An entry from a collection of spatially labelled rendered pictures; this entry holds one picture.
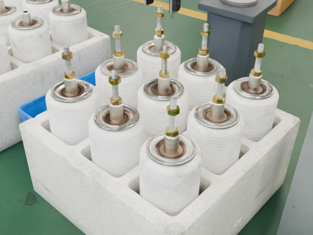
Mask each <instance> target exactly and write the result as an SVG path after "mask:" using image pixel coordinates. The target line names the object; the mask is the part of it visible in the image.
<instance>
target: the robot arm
mask: <svg viewBox="0 0 313 235"><path fill-rule="evenodd" d="M153 2H154V0H144V3H145V4H146V5H149V4H152V3H153ZM220 2H221V3H223V4H225V5H227V6H230V7H238V8H247V7H253V6H255V5H257V3H258V0H220ZM180 7H181V0H170V5H169V13H170V14H175V13H177V12H178V11H179V10H180Z"/></svg>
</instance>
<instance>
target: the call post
mask: <svg viewBox="0 0 313 235"><path fill-rule="evenodd" d="M276 235H313V113H312V116H311V120H310V123H309V126H308V129H307V133H306V137H305V140H304V143H303V146H302V150H301V153H300V156H299V160H298V163H297V167H296V170H295V173H294V177H293V180H292V184H291V187H290V190H289V194H288V197H287V200H286V204H285V207H284V211H283V214H282V217H281V220H280V224H279V228H278V231H277V234H276Z"/></svg>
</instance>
